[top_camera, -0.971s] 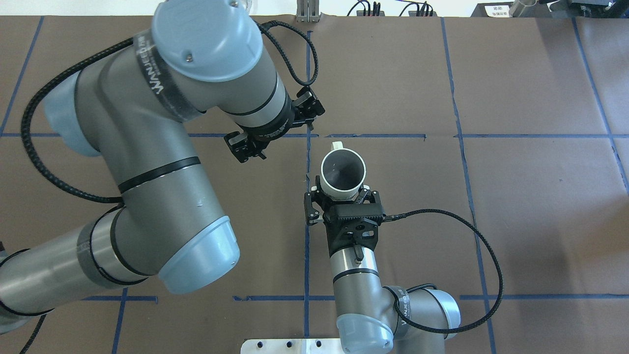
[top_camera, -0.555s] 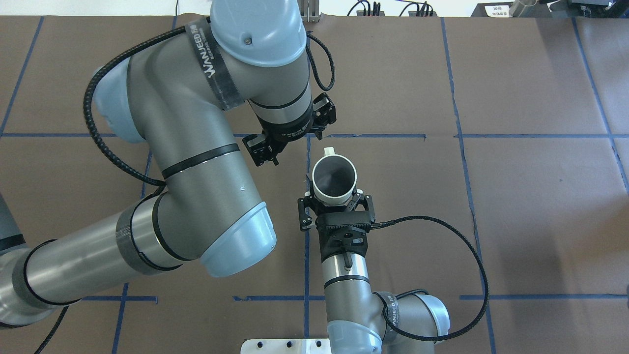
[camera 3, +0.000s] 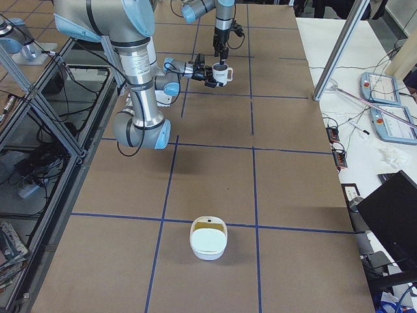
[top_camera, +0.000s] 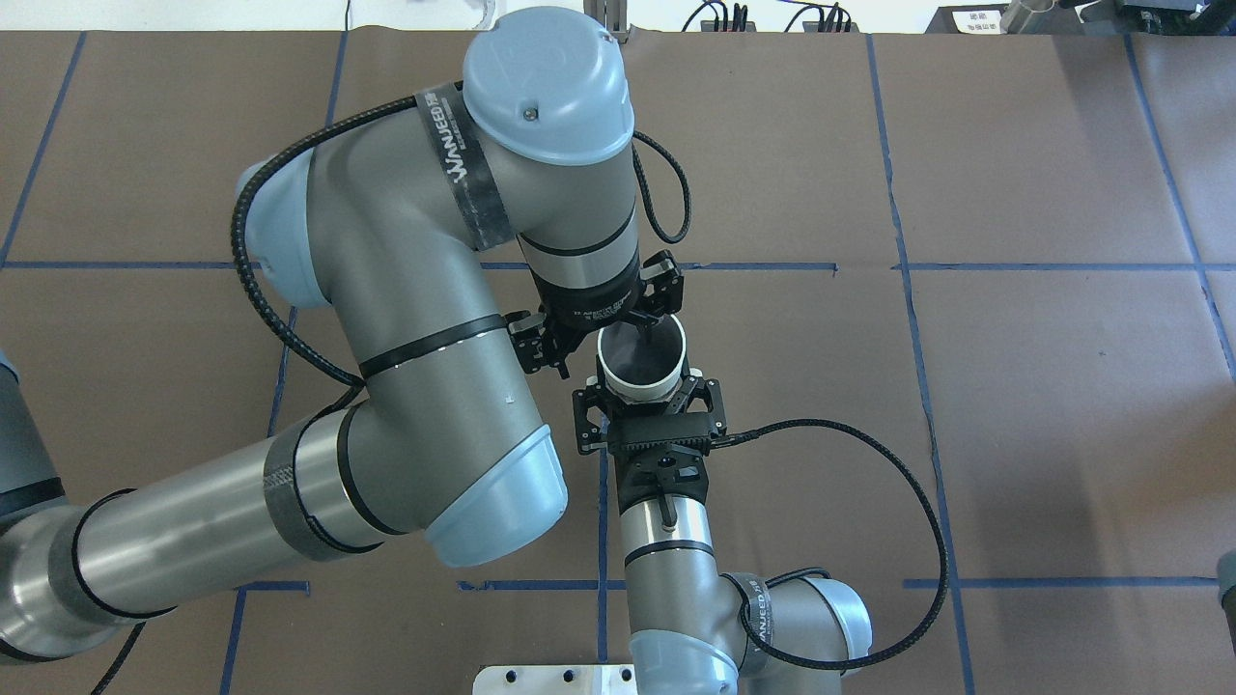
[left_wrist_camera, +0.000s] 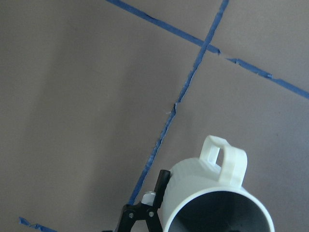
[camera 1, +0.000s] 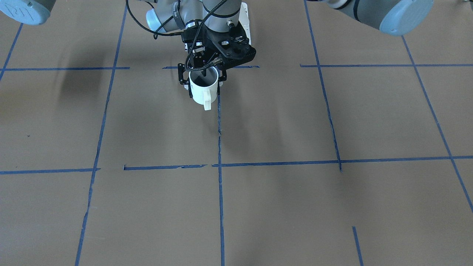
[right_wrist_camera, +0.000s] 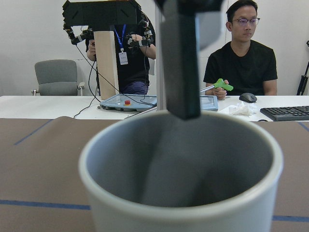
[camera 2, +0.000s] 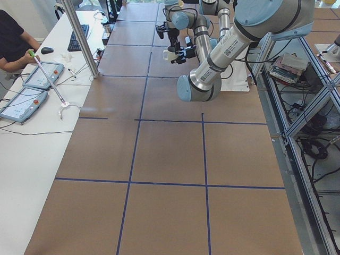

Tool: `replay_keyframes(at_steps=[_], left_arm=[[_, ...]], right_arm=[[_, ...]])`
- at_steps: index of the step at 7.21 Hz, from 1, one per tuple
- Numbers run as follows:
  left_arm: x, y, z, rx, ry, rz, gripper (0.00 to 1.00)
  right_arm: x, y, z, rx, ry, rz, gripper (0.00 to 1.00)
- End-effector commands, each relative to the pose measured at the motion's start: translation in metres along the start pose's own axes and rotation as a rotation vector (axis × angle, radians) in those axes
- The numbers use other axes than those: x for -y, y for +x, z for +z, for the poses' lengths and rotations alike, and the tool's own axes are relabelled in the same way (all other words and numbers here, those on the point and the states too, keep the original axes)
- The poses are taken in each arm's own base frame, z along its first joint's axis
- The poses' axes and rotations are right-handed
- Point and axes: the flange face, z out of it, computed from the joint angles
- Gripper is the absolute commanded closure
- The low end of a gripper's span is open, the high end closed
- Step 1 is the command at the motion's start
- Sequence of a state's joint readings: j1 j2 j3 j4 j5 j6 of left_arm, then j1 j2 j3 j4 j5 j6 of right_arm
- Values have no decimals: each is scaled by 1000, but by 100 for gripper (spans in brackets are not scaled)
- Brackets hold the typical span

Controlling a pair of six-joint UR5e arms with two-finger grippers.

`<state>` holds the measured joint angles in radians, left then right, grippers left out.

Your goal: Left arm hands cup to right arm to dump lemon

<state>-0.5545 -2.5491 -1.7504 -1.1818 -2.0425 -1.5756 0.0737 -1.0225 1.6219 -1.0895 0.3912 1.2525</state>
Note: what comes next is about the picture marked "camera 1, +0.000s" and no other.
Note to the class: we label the white ribbed HOME mug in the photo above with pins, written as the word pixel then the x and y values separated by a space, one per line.
pixel 204 90

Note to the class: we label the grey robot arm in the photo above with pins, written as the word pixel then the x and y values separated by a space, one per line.
pixel 393 17
pixel 172 17

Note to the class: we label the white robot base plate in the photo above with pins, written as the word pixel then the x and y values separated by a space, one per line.
pixel 244 20

